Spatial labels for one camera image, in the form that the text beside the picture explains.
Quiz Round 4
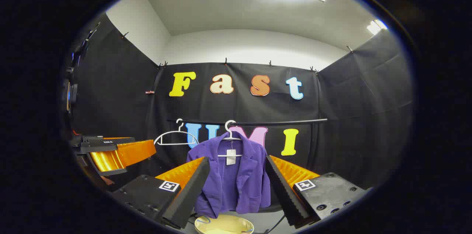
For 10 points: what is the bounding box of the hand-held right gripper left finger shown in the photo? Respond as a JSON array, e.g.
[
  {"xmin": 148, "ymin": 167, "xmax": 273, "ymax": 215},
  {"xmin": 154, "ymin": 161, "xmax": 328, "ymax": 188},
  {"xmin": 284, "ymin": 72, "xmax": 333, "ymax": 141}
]
[{"xmin": 112, "ymin": 157, "xmax": 211, "ymax": 229}]

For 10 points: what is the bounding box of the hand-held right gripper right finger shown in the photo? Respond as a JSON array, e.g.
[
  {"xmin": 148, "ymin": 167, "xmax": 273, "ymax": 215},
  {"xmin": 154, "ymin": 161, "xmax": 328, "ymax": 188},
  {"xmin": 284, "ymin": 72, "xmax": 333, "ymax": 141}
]
[{"xmin": 265, "ymin": 155, "xmax": 369, "ymax": 228}]

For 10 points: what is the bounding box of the purple ribbed jacket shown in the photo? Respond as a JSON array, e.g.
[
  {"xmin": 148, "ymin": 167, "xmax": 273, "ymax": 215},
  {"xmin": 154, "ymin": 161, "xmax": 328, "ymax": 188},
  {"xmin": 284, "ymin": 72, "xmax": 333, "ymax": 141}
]
[{"xmin": 186, "ymin": 132, "xmax": 271, "ymax": 219}]

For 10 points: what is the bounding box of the white plastic hanger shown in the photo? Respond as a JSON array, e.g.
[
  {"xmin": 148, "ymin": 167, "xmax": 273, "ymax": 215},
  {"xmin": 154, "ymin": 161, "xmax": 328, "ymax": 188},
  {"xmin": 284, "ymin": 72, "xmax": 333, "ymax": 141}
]
[
  {"xmin": 154, "ymin": 118, "xmax": 199, "ymax": 146},
  {"xmin": 218, "ymin": 120, "xmax": 244, "ymax": 158}
]

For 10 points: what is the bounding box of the black clothes rack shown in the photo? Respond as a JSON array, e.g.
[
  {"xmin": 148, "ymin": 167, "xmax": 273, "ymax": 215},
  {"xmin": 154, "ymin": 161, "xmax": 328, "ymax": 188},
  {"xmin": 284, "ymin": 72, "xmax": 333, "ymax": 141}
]
[{"xmin": 168, "ymin": 118, "xmax": 329, "ymax": 170}]

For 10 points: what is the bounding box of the black backdrop cloth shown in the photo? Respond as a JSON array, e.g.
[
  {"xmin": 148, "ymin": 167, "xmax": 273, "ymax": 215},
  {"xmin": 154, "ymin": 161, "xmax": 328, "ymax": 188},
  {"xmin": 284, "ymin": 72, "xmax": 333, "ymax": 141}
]
[{"xmin": 70, "ymin": 13, "xmax": 415, "ymax": 190}]

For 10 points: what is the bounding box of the small ceiling light panel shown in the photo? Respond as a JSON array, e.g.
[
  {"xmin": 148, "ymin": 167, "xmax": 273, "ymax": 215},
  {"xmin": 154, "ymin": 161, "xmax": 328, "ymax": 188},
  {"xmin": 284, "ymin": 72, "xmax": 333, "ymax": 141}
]
[{"xmin": 367, "ymin": 19, "xmax": 388, "ymax": 35}]

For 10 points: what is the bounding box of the black floor cable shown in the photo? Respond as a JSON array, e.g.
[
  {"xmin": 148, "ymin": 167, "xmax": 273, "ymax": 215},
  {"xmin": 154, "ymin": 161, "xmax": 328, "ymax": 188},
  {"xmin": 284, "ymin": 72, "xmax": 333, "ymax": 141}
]
[{"xmin": 264, "ymin": 214, "xmax": 286, "ymax": 234}]

